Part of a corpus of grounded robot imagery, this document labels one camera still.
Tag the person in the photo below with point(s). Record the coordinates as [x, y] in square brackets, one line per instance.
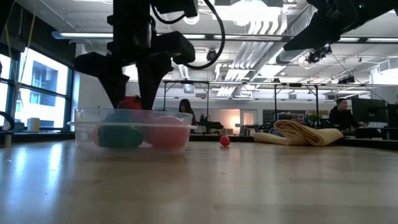
[342, 118]
[186, 110]

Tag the large black computer monitor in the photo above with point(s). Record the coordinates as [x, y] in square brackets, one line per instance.
[369, 109]

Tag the red toy tomato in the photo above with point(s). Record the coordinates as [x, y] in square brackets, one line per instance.
[168, 135]

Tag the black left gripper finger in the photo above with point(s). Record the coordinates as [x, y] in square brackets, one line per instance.
[147, 87]
[116, 90]

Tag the black metal stand frame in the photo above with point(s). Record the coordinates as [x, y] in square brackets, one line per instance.
[316, 96]
[207, 99]

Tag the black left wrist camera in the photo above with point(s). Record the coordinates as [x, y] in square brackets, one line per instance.
[177, 46]

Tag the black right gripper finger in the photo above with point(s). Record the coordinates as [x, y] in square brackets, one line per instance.
[314, 34]

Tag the dark computer monitor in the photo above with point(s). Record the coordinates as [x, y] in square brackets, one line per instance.
[392, 115]

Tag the dark window frame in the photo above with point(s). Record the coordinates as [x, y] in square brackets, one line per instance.
[71, 90]

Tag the silver ceiling duct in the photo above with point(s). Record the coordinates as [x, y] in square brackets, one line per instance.
[264, 28]

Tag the black round ceiling camera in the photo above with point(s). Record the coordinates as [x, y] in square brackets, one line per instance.
[211, 55]

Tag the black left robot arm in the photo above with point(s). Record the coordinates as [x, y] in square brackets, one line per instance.
[133, 21]

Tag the folded yellow cloth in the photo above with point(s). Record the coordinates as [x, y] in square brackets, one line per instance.
[308, 133]

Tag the clear plastic tupperware container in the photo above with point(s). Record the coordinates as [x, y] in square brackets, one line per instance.
[84, 137]

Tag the green toy bell pepper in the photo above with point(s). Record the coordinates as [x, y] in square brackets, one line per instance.
[119, 137]

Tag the white cup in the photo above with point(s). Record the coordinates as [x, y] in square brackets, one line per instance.
[33, 124]

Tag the small red toy cherry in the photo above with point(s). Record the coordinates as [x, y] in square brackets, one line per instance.
[224, 141]

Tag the red toy dragon fruit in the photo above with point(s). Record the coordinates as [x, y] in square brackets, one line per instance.
[130, 103]

